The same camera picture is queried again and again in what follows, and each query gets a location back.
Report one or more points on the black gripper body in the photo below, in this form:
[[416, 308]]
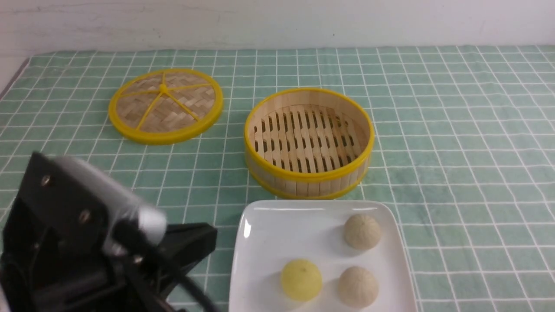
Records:
[[52, 258]]

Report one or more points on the yellow steamed bun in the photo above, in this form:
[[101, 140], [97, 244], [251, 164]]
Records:
[[301, 280]]

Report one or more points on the white steamed bun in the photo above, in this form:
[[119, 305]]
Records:
[[362, 232], [357, 287]]

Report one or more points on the white square plate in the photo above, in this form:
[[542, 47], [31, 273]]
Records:
[[273, 232]]

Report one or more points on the yellow bamboo steamer lid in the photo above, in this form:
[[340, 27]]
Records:
[[166, 107]]

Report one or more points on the yellow bamboo steamer basket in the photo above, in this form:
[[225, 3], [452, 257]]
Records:
[[308, 143]]

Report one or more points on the green checkered tablecloth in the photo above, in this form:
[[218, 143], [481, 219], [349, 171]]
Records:
[[464, 153]]

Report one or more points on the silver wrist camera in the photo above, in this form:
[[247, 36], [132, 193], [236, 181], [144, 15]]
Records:
[[120, 202]]

